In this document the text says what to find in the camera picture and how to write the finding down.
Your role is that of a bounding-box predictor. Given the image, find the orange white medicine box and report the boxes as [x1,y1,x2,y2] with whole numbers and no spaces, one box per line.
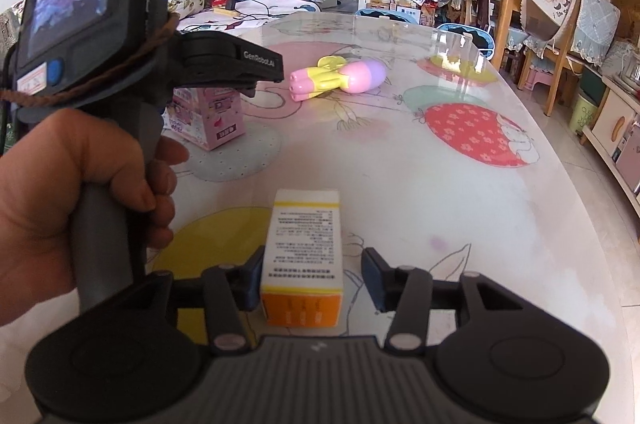
[260,189,344,329]

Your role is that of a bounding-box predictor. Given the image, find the pink small carton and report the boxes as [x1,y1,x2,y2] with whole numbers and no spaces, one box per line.
[163,88,246,151]

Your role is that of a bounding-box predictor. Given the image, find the yellow pink water gun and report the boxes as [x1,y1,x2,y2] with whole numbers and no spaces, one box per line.
[288,56,387,102]

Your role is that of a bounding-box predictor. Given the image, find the person left hand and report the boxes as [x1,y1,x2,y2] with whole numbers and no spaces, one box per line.
[0,107,191,328]

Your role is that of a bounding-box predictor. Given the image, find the wooden chair with cover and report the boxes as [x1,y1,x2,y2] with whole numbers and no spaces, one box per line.
[520,0,620,115]

